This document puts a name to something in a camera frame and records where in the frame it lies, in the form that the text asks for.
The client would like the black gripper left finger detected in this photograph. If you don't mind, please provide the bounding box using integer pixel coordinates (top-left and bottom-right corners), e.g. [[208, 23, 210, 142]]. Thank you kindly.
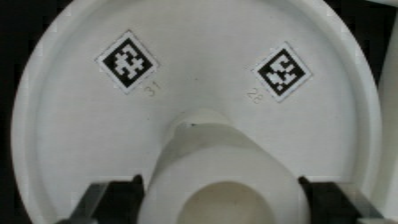
[[55, 175, 146, 224]]

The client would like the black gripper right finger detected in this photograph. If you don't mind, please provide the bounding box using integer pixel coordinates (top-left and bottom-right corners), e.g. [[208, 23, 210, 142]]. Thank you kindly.
[[299, 176, 388, 224]]

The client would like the white cylindrical table leg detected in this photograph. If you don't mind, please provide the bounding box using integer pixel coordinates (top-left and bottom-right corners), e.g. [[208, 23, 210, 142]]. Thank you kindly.
[[139, 116, 313, 224]]

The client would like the white round table top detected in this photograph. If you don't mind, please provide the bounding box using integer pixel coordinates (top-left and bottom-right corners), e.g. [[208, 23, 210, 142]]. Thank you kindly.
[[11, 0, 382, 224]]

